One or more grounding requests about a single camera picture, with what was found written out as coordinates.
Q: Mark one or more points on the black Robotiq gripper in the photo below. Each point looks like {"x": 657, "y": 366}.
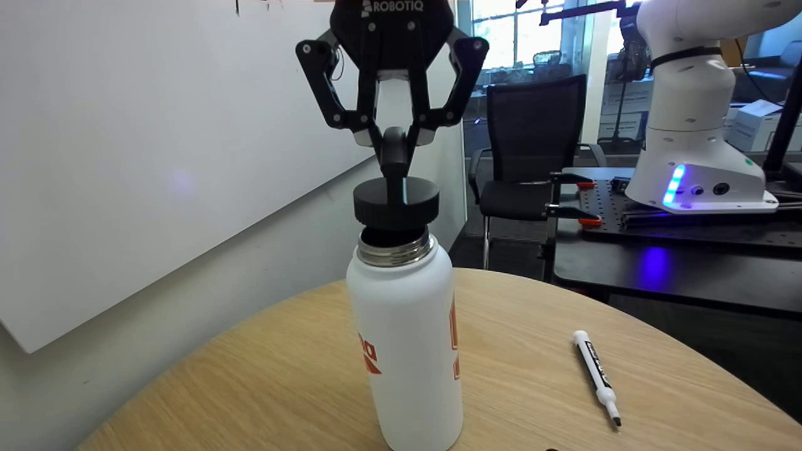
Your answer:
{"x": 392, "y": 34}

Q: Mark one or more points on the black bottle lid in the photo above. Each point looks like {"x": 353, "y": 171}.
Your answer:
{"x": 417, "y": 212}

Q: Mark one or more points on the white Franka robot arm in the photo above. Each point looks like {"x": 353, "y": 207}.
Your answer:
{"x": 694, "y": 108}

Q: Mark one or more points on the white bottle with red print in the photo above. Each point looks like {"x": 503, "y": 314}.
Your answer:
{"x": 404, "y": 335}

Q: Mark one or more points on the black office chair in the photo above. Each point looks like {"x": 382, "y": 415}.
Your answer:
{"x": 534, "y": 126}

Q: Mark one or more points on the black boom bar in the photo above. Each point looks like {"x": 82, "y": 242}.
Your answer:
{"x": 586, "y": 10}

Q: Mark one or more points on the white marker with black cap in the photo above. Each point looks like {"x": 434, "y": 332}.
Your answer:
{"x": 595, "y": 366}

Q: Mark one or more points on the black robot workbench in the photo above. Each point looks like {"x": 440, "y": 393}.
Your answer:
{"x": 711, "y": 252}

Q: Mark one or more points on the white cardboard box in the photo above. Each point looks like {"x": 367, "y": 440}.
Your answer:
{"x": 756, "y": 122}

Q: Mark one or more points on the window with frame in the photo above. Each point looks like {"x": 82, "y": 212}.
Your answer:
{"x": 517, "y": 34}

